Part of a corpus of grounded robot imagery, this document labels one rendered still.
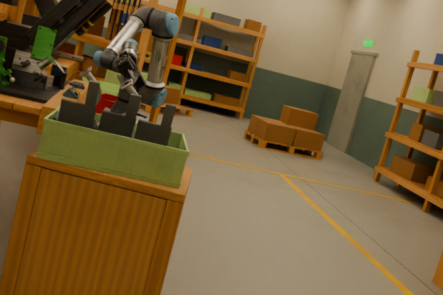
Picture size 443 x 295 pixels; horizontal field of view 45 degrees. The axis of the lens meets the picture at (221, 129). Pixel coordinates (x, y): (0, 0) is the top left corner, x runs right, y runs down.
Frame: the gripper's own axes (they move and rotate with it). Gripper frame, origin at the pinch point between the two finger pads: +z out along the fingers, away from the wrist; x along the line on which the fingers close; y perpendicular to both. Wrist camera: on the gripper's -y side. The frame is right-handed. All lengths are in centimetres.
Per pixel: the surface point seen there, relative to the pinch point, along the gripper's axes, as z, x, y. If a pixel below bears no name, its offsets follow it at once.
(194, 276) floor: -17, -46, -148
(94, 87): 2.7, -11.7, 8.0
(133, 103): 5.2, -0.9, -5.8
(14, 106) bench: -37, -71, -1
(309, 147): -517, 11, -515
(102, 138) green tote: 17.8, -16.4, -7.5
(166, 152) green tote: 20.1, 3.9, -25.7
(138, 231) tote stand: 40, -20, -43
